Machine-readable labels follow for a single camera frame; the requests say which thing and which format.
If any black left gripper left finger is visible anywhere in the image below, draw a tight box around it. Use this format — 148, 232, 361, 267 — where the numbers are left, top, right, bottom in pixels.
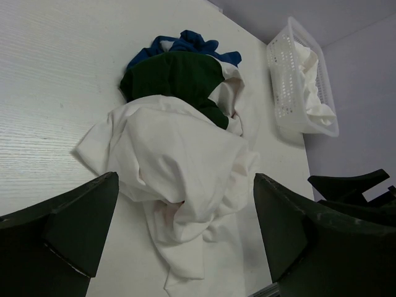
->
1, 172, 119, 296

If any blue t shirt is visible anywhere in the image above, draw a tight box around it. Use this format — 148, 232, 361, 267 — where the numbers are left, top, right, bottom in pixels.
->
126, 30, 242, 69

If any white t shirt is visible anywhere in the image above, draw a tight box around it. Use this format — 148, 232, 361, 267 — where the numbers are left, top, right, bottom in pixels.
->
75, 61, 259, 296

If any white plastic basket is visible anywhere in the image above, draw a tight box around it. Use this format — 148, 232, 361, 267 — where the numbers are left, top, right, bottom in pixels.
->
267, 17, 339, 137

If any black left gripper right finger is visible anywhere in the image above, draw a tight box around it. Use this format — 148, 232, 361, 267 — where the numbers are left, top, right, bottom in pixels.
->
254, 174, 395, 296

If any white cloth in basket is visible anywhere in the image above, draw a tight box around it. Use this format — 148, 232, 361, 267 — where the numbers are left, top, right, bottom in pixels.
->
295, 41, 336, 126

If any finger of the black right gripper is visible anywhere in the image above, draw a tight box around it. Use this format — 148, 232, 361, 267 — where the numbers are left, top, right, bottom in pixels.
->
308, 169, 390, 201

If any dark green t shirt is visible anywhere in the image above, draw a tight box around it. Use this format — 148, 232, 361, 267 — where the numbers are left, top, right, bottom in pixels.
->
119, 51, 229, 130

